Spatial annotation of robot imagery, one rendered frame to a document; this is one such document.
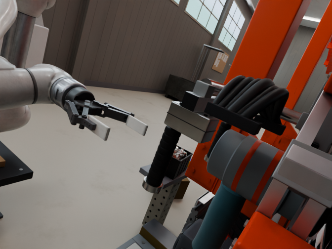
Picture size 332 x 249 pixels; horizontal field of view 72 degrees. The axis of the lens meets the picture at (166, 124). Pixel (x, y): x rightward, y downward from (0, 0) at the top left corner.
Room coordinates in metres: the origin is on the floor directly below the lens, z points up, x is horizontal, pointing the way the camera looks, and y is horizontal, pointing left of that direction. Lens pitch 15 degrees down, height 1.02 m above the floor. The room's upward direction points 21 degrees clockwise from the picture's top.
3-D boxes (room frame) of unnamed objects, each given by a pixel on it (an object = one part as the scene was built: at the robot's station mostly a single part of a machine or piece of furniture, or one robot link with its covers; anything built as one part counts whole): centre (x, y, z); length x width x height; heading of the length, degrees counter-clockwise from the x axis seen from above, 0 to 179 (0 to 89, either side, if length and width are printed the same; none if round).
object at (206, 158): (0.75, -0.19, 0.83); 0.04 x 0.04 x 0.16
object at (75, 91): (0.59, 0.22, 0.83); 0.09 x 0.08 x 0.07; 60
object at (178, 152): (1.22, -0.11, 0.51); 0.20 x 0.14 x 0.13; 159
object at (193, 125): (0.44, -0.04, 0.93); 0.09 x 0.05 x 0.05; 60
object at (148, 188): (0.46, -0.02, 0.83); 0.04 x 0.04 x 0.16
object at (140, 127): (0.58, 0.07, 0.83); 0.07 x 0.01 x 0.03; 60
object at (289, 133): (2.59, -1.54, 0.69); 0.52 x 0.17 x 0.35; 60
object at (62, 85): (0.63, 0.29, 0.83); 0.09 x 0.06 x 0.09; 150
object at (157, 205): (1.28, -0.15, 0.21); 0.10 x 0.10 x 0.42; 60
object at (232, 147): (0.52, -0.25, 0.85); 0.21 x 0.14 x 0.14; 60
